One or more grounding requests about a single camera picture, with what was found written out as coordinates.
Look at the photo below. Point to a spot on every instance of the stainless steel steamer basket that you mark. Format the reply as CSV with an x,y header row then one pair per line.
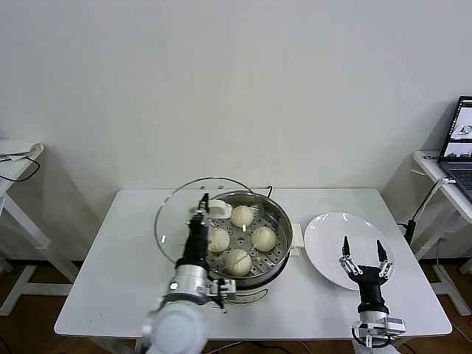
x,y
282,228

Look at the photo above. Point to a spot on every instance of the cream electric pot base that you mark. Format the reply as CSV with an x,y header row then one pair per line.
x,y
298,239

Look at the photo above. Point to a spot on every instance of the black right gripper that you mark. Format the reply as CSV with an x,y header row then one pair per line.
x,y
370,287

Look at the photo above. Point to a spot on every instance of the grey open laptop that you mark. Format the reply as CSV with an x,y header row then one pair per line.
x,y
459,129

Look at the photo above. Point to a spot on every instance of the white steamed baozi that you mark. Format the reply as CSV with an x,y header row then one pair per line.
x,y
242,217
237,262
219,240
264,239

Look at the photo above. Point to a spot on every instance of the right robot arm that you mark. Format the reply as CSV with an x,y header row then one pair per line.
x,y
376,332

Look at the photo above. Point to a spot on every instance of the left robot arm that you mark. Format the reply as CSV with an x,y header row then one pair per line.
x,y
184,295

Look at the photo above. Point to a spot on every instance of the white side table with laptop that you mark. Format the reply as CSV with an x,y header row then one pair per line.
x,y
426,164

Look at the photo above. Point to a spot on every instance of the white side table with cloth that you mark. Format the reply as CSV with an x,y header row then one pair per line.
x,y
18,169

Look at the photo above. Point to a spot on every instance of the round glass pot lid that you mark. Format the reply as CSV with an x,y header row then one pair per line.
x,y
173,221

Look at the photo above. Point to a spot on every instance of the white round plate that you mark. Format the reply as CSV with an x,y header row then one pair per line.
x,y
324,236

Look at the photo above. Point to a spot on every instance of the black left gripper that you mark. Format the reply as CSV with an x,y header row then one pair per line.
x,y
196,245

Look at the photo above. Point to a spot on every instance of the white folded cloth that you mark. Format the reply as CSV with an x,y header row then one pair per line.
x,y
14,147

